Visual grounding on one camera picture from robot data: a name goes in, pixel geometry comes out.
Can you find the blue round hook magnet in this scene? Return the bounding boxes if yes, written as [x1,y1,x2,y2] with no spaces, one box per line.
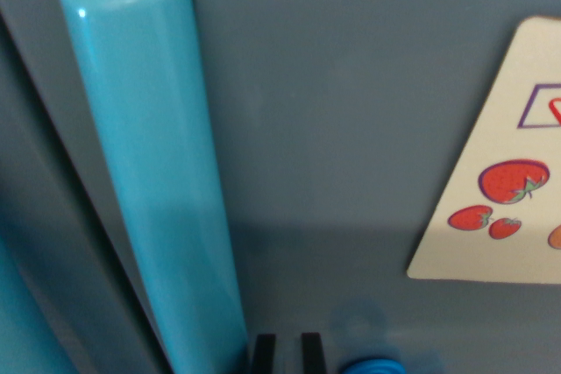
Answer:
[337,356,407,374]

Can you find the teal handle on note door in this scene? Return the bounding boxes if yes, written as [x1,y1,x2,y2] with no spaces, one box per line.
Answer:
[57,0,249,374]

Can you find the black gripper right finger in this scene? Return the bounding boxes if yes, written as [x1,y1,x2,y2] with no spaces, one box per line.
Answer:
[301,332,328,374]

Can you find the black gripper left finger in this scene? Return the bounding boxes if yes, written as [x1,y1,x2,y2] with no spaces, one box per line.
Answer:
[247,333,277,374]

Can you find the grey fridge door with display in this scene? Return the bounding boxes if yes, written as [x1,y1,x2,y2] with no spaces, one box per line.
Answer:
[0,5,170,374]

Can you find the cream fruit shopping list card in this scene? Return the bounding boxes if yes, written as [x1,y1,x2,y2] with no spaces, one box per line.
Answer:
[406,16,561,286]

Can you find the grey toy refrigerator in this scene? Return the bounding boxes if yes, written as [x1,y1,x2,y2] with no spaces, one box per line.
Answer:
[0,0,561,374]

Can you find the teal handle on display door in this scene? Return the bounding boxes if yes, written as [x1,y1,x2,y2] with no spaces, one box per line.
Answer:
[0,233,80,374]

